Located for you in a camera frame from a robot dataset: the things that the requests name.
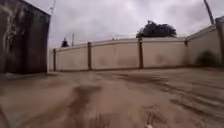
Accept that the thin pole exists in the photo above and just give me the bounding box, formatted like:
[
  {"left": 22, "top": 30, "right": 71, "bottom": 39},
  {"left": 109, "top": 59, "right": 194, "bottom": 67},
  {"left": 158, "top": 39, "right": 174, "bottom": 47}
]
[{"left": 70, "top": 32, "right": 76, "bottom": 48}]

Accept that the small dark tree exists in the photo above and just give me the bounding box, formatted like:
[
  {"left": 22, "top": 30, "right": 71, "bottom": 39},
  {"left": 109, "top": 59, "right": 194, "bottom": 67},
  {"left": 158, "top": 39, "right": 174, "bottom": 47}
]
[{"left": 60, "top": 37, "right": 70, "bottom": 48}]

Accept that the large dark tree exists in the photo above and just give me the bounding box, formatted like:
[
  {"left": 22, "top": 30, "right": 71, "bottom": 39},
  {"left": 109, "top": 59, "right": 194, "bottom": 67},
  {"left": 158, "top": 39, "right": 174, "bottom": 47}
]
[{"left": 135, "top": 20, "right": 178, "bottom": 39}]

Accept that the dark building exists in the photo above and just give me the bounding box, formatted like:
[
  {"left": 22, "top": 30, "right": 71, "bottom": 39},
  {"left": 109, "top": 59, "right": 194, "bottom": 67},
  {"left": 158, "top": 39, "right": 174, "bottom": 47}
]
[{"left": 0, "top": 0, "right": 52, "bottom": 76}]

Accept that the leaning pole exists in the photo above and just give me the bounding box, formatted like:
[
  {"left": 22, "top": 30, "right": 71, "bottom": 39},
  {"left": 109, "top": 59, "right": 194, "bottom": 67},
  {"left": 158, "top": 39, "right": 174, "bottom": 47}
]
[{"left": 203, "top": 0, "right": 215, "bottom": 26}]

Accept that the beige wall with brown posts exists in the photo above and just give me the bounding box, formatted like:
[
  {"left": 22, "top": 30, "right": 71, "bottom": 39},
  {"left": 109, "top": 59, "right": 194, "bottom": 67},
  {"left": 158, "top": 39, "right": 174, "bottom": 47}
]
[{"left": 48, "top": 15, "right": 224, "bottom": 72}]

